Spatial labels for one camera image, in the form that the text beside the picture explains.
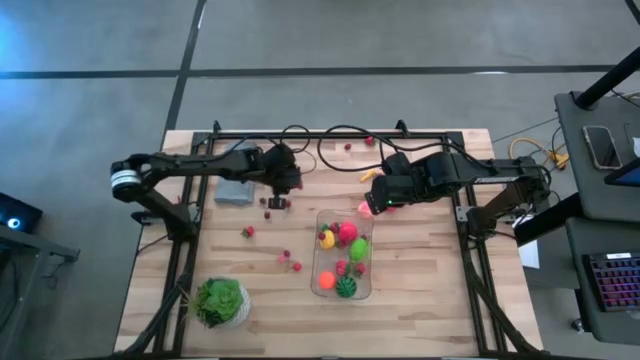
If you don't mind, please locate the black computer with blue light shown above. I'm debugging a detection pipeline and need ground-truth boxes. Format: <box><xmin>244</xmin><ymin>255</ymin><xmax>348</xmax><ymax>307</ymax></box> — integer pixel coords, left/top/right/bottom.
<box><xmin>0</xmin><ymin>192</ymin><xmax>45</xmax><ymax>235</ymax></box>

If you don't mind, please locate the tablet with blue screen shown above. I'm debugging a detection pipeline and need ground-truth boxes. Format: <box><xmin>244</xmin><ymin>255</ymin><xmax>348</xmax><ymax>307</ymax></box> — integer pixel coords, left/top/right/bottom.
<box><xmin>603</xmin><ymin>157</ymin><xmax>640</xmax><ymax>189</ymax></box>

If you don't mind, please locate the folded grey cloth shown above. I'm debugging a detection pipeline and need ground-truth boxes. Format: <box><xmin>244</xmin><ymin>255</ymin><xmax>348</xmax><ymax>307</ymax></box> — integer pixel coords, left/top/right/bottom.
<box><xmin>214</xmin><ymin>139</ymin><xmax>257</xmax><ymax>206</ymax></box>

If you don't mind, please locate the backlit black keyboard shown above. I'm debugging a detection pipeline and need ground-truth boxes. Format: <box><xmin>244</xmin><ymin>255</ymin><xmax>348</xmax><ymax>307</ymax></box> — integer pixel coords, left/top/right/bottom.
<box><xmin>582</xmin><ymin>251</ymin><xmax>640</xmax><ymax>314</ymax></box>

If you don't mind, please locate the dark grey side table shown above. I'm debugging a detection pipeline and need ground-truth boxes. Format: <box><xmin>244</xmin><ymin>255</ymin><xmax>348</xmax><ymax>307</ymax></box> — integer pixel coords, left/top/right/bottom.
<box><xmin>553</xmin><ymin>91</ymin><xmax>640</xmax><ymax>224</ymax></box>

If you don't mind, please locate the black smartphone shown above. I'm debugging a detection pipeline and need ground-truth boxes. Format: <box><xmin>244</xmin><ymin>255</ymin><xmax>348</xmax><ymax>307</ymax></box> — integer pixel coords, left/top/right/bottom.
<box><xmin>582</xmin><ymin>124</ymin><xmax>623</xmax><ymax>171</ymax></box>

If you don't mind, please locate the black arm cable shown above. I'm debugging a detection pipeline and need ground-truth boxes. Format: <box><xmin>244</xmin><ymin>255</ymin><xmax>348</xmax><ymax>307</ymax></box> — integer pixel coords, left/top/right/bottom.
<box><xmin>234</xmin><ymin>124</ymin><xmax>319</xmax><ymax>176</ymax></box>
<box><xmin>316</xmin><ymin>124</ymin><xmax>481</xmax><ymax>174</ymax></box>

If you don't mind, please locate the black stand pole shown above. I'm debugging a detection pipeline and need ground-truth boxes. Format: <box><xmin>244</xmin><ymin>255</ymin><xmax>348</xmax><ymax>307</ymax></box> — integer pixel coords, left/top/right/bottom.
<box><xmin>573</xmin><ymin>47</ymin><xmax>640</xmax><ymax>110</ymax></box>

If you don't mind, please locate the dark grey cart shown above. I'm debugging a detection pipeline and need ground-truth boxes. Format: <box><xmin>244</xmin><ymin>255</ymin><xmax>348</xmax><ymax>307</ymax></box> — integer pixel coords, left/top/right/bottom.
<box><xmin>0</xmin><ymin>224</ymin><xmax>81</xmax><ymax>360</ymax></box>

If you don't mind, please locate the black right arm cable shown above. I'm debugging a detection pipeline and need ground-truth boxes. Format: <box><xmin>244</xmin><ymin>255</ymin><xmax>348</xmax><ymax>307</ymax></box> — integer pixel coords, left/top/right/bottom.
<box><xmin>316</xmin><ymin>124</ymin><xmax>481</xmax><ymax>174</ymax></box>

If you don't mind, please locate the potted succulent in white pot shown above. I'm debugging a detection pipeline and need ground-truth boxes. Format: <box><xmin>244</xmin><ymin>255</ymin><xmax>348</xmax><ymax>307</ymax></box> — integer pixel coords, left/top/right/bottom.
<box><xmin>192</xmin><ymin>276</ymin><xmax>252</xmax><ymax>330</ymax></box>

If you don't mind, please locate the clear plastic tupperware container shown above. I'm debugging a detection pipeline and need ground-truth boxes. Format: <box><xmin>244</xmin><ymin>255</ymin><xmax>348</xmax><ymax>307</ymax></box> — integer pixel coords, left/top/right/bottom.
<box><xmin>309</xmin><ymin>208</ymin><xmax>375</xmax><ymax>301</ymax></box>

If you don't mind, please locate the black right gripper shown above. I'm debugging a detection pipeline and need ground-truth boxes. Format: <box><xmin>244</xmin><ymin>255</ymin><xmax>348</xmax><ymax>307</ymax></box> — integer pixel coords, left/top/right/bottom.
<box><xmin>363</xmin><ymin>151</ymin><xmax>418</xmax><ymax>217</ymax></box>

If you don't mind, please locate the green striped toy watermelon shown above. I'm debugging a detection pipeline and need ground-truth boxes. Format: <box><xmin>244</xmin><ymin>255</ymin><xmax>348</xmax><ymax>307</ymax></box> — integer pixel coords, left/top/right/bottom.
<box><xmin>335</xmin><ymin>275</ymin><xmax>359</xmax><ymax>300</ymax></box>

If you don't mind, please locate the black aluminium table frame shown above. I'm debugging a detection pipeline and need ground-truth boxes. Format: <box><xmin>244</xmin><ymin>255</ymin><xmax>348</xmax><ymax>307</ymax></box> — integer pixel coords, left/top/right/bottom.
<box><xmin>113</xmin><ymin>119</ymin><xmax>544</xmax><ymax>359</ymax></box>

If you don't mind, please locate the white paper sheet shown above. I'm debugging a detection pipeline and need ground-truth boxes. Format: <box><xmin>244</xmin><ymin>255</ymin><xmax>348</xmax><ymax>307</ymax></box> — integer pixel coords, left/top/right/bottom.
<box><xmin>517</xmin><ymin>212</ymin><xmax>542</xmax><ymax>270</ymax></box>

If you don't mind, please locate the dark grey desk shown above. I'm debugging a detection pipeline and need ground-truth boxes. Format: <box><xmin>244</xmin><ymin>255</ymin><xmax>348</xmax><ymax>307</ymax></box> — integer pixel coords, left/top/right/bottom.
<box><xmin>564</xmin><ymin>217</ymin><xmax>640</xmax><ymax>346</ymax></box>

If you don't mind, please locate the red toy apple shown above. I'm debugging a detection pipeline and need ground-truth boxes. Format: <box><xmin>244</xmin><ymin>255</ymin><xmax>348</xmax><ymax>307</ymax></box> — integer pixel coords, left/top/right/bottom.
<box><xmin>337</xmin><ymin>221</ymin><xmax>360</xmax><ymax>247</ymax></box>

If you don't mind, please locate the yellow cable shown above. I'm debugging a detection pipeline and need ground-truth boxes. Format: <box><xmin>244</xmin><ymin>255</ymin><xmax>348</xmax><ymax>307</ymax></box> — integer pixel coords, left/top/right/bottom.
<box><xmin>508</xmin><ymin>137</ymin><xmax>571</xmax><ymax>170</ymax></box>

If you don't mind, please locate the green toy pear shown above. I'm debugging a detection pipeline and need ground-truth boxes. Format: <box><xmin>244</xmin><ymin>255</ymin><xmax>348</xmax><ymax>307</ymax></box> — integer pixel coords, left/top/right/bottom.
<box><xmin>348</xmin><ymin>237</ymin><xmax>370</xmax><ymax>265</ymax></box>

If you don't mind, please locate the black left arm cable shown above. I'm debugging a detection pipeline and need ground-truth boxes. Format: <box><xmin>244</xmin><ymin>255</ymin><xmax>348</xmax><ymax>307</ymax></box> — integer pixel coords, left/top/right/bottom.
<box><xmin>234</xmin><ymin>124</ymin><xmax>319</xmax><ymax>176</ymax></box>

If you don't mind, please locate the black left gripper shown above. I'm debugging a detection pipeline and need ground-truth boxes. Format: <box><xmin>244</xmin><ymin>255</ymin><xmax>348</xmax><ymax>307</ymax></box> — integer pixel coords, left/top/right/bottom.
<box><xmin>257</xmin><ymin>143</ymin><xmax>305</xmax><ymax>210</ymax></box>

